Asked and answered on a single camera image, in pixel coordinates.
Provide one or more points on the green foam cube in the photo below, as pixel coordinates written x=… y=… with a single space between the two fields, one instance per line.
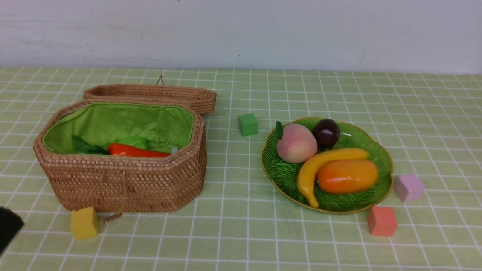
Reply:
x=248 y=124

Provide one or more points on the pink foam cube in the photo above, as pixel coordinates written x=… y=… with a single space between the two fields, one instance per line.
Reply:
x=409 y=188

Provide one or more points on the orange red pepper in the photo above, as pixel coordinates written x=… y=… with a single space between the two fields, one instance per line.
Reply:
x=118 y=149

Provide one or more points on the green fabric basket lining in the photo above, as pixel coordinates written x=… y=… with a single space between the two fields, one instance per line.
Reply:
x=166 y=128

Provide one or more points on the green glass leaf plate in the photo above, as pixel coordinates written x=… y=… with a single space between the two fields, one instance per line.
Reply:
x=283 y=175

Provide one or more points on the pink peach with leaf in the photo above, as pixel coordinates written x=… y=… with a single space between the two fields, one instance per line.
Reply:
x=296 y=143

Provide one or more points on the woven wicker basket lid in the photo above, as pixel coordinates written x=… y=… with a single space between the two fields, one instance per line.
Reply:
x=200 y=100

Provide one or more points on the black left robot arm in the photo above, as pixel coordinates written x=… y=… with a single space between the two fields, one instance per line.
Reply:
x=10 y=225

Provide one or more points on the green checkered tablecloth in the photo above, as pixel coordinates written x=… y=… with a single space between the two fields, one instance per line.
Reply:
x=429 y=123

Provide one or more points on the green cucumber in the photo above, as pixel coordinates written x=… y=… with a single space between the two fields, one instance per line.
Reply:
x=136 y=141

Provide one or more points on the salmon foam cube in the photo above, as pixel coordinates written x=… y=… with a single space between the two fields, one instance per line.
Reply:
x=382 y=221

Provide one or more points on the purple mangosteen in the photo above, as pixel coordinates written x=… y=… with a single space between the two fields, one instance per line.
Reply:
x=326 y=133

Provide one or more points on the yellow foam cube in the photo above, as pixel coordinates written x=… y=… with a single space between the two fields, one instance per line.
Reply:
x=84 y=223

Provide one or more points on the orange mango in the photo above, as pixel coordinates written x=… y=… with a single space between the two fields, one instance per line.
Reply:
x=347 y=176

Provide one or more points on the yellow banana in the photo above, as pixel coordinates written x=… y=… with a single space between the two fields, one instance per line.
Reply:
x=308 y=172

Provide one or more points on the woven wicker basket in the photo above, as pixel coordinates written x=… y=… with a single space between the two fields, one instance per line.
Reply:
x=121 y=184

